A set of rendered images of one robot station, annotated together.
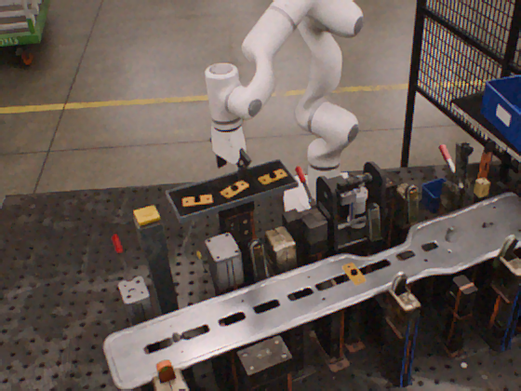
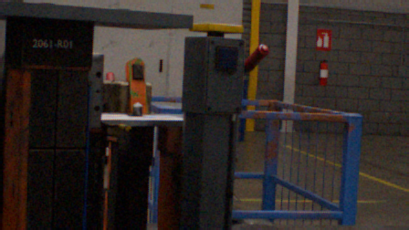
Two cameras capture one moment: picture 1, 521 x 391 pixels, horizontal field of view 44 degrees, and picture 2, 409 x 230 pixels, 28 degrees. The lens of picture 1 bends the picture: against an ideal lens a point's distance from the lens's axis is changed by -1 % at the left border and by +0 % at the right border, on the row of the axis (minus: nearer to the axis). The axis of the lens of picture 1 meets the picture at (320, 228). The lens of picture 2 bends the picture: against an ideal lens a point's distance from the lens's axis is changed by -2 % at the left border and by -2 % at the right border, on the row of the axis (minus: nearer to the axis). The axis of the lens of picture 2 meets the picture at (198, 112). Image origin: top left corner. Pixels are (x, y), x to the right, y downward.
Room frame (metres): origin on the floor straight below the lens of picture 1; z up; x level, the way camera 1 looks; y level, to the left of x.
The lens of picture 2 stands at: (2.63, 0.40, 1.09)
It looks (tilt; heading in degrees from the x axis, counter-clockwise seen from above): 3 degrees down; 177
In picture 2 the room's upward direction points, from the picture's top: 3 degrees clockwise
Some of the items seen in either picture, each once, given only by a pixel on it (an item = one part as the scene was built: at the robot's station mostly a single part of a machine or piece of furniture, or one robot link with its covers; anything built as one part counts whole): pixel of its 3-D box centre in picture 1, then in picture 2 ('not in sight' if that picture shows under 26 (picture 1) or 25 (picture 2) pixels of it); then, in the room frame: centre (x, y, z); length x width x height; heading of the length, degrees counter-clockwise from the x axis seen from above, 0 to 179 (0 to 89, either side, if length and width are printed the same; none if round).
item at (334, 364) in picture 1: (328, 319); not in sight; (1.26, -0.03, 0.84); 0.17 x 0.06 x 0.29; 27
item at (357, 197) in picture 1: (349, 235); not in sight; (1.52, -0.09, 0.94); 0.18 x 0.13 x 0.49; 117
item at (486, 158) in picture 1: (476, 201); not in sight; (1.69, -0.53, 0.95); 0.03 x 0.01 x 0.50; 117
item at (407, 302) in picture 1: (399, 337); not in sight; (1.17, -0.23, 0.87); 0.12 x 0.09 x 0.35; 27
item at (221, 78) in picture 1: (224, 92); not in sight; (1.48, 0.25, 1.49); 0.09 x 0.08 x 0.13; 51
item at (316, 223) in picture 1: (313, 262); not in sight; (1.46, 0.02, 0.89); 0.13 x 0.11 x 0.38; 27
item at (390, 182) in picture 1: (380, 229); not in sight; (1.59, -0.20, 0.91); 0.07 x 0.05 x 0.42; 27
